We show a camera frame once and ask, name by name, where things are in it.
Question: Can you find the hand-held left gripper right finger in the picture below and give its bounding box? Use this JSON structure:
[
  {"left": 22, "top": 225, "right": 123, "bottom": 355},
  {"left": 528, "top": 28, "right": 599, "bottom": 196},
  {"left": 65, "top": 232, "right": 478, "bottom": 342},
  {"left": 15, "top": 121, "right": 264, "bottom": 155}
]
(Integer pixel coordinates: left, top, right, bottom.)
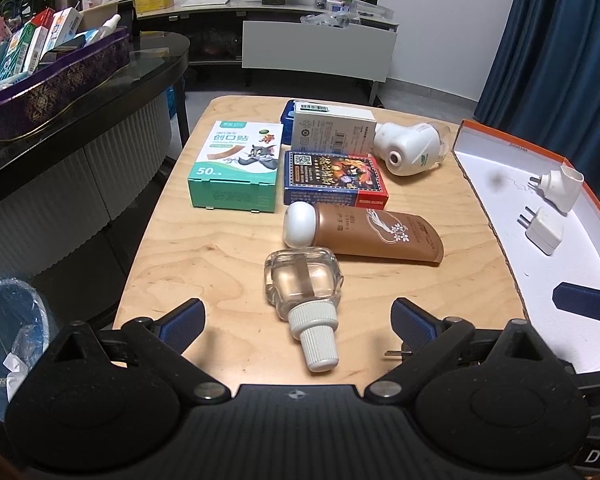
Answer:
[{"left": 365, "top": 298, "right": 566, "bottom": 407}]

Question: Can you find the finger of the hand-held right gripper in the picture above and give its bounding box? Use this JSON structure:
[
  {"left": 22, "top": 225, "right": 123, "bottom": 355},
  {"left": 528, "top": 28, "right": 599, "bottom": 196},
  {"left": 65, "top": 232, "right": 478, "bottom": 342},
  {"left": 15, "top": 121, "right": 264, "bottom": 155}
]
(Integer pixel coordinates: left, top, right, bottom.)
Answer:
[{"left": 552, "top": 282, "right": 600, "bottom": 326}]

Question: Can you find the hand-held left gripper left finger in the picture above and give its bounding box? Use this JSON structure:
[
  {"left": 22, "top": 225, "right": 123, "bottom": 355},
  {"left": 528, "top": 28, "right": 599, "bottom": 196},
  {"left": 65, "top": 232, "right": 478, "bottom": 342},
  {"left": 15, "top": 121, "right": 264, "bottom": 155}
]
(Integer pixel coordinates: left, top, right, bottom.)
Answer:
[{"left": 50, "top": 298, "right": 232, "bottom": 407}]

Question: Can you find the brown tube white cap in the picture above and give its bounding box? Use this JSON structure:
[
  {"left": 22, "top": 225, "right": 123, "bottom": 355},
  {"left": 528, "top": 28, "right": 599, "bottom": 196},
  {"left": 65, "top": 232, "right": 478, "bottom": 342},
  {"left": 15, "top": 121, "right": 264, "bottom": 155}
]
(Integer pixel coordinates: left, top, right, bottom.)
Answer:
[{"left": 283, "top": 201, "right": 445, "bottom": 266}]

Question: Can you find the clear liquid bottle white cap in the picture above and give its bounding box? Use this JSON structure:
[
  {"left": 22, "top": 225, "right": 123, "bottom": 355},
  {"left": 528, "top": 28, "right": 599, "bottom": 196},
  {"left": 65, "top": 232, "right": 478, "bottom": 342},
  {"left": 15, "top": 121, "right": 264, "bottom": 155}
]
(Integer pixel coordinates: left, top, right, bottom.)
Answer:
[{"left": 264, "top": 246, "right": 344, "bottom": 373}]

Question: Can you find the orange-rimmed white cardboard box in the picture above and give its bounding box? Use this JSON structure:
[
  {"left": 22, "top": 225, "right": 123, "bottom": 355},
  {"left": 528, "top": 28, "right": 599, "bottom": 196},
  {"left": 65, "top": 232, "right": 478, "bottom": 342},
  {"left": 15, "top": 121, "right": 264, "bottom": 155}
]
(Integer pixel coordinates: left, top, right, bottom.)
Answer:
[{"left": 452, "top": 119, "right": 600, "bottom": 376}]

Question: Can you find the green cartoon bandage box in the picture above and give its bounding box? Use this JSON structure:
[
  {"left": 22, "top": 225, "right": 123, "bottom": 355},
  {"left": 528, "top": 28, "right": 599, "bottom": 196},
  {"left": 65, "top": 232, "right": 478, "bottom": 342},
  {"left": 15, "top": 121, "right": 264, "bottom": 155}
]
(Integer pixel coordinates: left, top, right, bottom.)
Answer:
[{"left": 187, "top": 120, "right": 283, "bottom": 214}]

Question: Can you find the white plug-in heater with bottle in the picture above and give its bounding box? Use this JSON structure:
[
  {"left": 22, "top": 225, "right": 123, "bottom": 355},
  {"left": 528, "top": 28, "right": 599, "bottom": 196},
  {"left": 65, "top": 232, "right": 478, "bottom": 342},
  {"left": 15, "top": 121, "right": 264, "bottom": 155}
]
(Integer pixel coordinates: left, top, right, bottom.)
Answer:
[{"left": 372, "top": 121, "right": 453, "bottom": 177}]

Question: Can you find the white plug charger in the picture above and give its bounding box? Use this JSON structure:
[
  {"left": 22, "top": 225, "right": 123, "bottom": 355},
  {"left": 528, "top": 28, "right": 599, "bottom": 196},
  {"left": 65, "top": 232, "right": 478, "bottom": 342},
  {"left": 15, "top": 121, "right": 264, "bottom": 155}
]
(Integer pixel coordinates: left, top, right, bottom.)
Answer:
[{"left": 517, "top": 206, "right": 565, "bottom": 256}]

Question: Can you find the playing card box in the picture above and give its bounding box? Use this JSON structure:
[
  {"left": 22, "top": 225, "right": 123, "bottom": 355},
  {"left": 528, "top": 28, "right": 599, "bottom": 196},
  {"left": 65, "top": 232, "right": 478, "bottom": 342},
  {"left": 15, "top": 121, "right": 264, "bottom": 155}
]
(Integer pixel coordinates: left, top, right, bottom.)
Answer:
[{"left": 282, "top": 151, "right": 390, "bottom": 209}]

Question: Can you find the white box with barcode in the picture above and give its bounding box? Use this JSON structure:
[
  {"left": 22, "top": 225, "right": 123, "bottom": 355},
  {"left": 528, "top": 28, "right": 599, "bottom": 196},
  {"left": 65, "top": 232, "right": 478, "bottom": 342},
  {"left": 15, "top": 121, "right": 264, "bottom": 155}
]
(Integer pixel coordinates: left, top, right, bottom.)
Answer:
[{"left": 291, "top": 101, "right": 378, "bottom": 156}]

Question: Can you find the black glass table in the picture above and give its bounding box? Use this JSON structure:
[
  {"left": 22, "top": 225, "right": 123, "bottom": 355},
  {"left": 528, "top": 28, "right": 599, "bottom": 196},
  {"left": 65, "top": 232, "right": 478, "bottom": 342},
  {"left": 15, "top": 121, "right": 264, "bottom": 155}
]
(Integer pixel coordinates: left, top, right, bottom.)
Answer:
[{"left": 0, "top": 30, "right": 191, "bottom": 321}]

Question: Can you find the blue plastic bag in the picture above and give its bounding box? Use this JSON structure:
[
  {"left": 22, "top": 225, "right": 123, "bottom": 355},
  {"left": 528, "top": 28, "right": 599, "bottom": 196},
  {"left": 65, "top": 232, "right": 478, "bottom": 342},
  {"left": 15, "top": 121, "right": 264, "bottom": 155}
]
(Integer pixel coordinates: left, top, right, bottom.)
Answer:
[{"left": 166, "top": 84, "right": 182, "bottom": 120}]

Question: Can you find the blue cartoon box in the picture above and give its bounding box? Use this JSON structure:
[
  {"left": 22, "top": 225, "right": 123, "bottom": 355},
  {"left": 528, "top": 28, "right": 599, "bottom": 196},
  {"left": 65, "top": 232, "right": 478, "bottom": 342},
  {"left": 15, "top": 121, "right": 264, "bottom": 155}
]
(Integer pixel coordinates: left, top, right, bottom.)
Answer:
[{"left": 280, "top": 100, "right": 301, "bottom": 139}]

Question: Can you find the blue curtain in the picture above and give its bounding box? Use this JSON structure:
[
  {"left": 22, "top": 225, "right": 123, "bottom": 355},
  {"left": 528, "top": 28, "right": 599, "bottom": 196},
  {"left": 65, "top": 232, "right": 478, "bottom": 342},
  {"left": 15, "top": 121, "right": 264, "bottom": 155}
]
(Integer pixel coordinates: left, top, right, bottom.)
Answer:
[{"left": 474, "top": 0, "right": 600, "bottom": 158}]

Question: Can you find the purple ornate box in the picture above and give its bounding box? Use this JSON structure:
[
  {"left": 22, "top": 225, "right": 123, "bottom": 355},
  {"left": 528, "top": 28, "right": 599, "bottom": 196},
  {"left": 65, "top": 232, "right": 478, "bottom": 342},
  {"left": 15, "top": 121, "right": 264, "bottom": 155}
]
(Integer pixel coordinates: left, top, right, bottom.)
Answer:
[{"left": 0, "top": 27, "right": 131, "bottom": 147}]

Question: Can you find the white tv cabinet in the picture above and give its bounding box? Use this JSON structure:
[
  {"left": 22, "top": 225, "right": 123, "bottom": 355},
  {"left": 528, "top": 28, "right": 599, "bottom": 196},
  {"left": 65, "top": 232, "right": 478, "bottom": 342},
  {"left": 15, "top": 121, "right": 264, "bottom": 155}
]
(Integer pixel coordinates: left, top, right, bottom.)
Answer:
[{"left": 135, "top": 1, "right": 401, "bottom": 105}]

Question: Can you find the white spray bottle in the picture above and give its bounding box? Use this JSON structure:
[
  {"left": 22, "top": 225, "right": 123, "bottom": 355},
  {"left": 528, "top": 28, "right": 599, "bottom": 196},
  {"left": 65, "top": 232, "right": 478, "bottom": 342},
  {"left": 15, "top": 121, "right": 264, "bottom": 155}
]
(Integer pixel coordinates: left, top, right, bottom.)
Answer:
[{"left": 82, "top": 14, "right": 123, "bottom": 46}]

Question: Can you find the pile of medicine boxes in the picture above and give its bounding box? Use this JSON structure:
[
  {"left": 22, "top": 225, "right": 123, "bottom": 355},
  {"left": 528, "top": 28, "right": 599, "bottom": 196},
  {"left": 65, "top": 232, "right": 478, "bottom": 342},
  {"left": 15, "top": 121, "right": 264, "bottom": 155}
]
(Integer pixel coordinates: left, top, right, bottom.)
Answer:
[{"left": 0, "top": 7, "right": 106, "bottom": 97}]

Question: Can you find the clear plastic packets clutter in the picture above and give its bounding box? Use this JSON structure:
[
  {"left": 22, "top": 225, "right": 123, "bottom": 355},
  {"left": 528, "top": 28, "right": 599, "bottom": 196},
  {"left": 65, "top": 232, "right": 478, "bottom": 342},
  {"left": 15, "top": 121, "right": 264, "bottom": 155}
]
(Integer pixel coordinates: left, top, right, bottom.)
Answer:
[{"left": 300, "top": 0, "right": 397, "bottom": 29}]

